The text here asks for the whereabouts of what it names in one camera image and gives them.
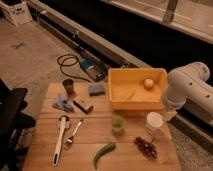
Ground green plastic cup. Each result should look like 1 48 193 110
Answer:
111 115 124 133

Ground yellow plastic bin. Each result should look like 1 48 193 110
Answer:
108 68 167 110

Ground bunch of dark grapes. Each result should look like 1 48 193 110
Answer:
134 137 157 159

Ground blue sponge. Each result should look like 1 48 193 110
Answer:
88 84 105 96

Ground green pepper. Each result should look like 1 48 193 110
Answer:
93 142 116 168

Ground black cable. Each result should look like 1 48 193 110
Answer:
56 53 92 83

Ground black chair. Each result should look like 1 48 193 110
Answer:
0 78 36 171

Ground white cardboard box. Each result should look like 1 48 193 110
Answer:
0 0 32 26

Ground metal fork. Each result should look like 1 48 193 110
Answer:
64 118 84 149

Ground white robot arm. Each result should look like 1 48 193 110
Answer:
161 62 213 121

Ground white paper cup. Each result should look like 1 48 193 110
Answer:
146 112 163 134

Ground white handled brush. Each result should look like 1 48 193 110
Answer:
52 115 69 166

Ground dark metal cup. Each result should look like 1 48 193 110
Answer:
62 79 75 97

